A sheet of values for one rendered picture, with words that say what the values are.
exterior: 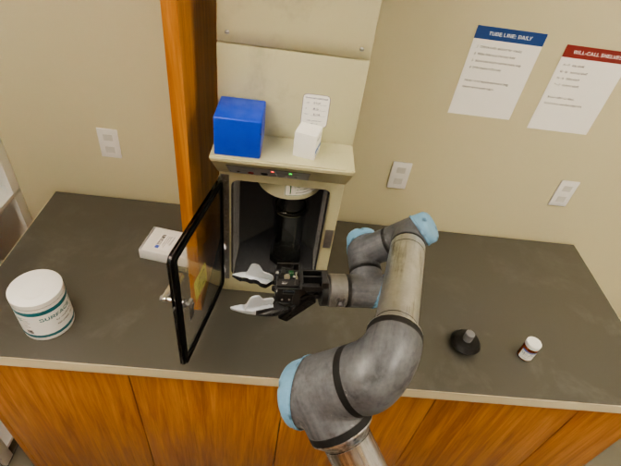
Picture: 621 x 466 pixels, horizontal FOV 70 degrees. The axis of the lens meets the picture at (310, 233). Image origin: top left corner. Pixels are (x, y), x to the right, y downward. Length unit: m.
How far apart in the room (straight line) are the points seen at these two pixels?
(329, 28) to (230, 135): 0.29
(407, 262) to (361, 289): 0.15
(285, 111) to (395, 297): 0.50
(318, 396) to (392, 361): 0.13
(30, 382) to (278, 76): 1.14
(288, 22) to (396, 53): 0.56
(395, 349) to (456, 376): 0.71
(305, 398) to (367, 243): 0.42
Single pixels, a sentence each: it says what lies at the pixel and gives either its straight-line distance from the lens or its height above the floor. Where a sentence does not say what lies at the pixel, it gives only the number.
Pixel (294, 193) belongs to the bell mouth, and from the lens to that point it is 1.19.
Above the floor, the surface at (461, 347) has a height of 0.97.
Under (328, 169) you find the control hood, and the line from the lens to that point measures 0.99.
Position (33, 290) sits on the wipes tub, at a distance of 1.36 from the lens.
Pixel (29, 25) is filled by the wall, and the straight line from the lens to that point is 1.66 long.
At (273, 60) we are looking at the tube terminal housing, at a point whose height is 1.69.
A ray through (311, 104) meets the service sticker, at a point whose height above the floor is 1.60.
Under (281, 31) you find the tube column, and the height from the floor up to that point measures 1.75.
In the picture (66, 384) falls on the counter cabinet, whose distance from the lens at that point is 1.56.
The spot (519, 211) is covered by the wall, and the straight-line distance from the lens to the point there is 1.92.
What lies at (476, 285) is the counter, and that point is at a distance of 1.69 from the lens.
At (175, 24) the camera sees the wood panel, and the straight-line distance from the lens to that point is 0.92.
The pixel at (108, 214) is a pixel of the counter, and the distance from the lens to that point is 1.77.
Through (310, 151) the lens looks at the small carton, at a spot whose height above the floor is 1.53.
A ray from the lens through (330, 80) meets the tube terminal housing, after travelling 1.01.
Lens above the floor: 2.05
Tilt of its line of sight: 42 degrees down
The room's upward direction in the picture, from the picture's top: 9 degrees clockwise
